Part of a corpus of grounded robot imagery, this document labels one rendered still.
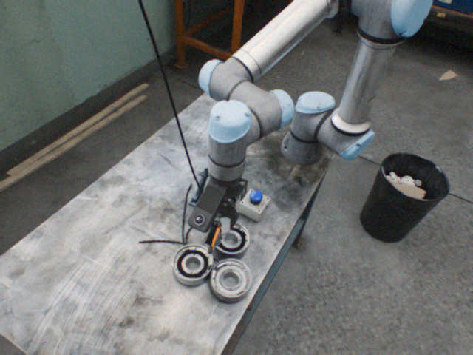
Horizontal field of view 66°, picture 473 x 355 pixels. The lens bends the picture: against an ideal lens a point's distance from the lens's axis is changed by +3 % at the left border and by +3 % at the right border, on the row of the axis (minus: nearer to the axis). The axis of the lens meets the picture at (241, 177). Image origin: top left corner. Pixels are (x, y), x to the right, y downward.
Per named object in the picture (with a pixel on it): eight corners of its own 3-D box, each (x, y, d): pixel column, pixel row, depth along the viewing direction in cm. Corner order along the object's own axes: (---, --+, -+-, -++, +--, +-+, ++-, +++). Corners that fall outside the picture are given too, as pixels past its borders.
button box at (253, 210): (258, 222, 107) (260, 212, 103) (238, 211, 108) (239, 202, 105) (270, 205, 112) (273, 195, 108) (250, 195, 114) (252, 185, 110)
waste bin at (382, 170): (405, 259, 198) (445, 211, 167) (346, 230, 207) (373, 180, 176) (416, 217, 219) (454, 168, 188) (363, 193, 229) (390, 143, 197)
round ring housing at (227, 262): (258, 292, 92) (259, 285, 89) (222, 311, 87) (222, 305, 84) (237, 259, 97) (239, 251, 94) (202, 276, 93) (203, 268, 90)
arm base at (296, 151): (290, 132, 137) (296, 111, 130) (327, 147, 133) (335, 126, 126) (273, 154, 128) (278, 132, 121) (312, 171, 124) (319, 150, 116)
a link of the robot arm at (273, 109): (262, 72, 75) (222, 89, 70) (301, 98, 70) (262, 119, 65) (257, 103, 81) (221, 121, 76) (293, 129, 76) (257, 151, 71)
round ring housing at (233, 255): (238, 224, 105) (239, 216, 102) (255, 253, 99) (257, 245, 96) (205, 237, 101) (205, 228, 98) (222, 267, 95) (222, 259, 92)
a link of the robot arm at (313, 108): (305, 115, 129) (315, 81, 119) (335, 134, 123) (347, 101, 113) (283, 127, 123) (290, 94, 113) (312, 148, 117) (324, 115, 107)
